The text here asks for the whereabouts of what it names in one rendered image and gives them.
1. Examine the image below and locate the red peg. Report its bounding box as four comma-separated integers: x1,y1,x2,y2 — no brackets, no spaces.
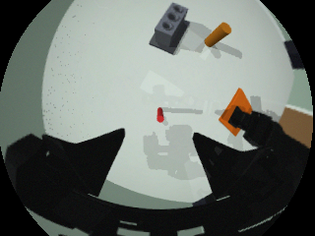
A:
157,107,164,123

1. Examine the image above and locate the orange cylinder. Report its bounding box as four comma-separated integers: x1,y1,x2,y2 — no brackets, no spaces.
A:
205,23,232,47

